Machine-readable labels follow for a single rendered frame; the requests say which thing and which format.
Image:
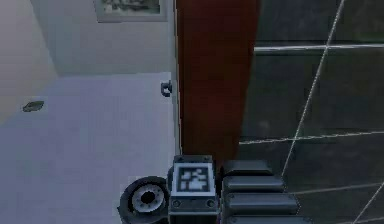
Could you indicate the grey framed wall picture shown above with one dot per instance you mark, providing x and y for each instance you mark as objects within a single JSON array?
[{"x": 131, "y": 10}]

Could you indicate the red-brown room door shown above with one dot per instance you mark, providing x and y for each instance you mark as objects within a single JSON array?
[{"x": 213, "y": 76}]

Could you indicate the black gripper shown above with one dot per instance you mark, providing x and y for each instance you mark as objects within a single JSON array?
[{"x": 146, "y": 200}]

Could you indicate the small dark flat object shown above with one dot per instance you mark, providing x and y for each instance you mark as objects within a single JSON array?
[{"x": 33, "y": 106}]

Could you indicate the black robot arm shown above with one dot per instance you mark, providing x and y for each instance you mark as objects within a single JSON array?
[{"x": 246, "y": 196}]

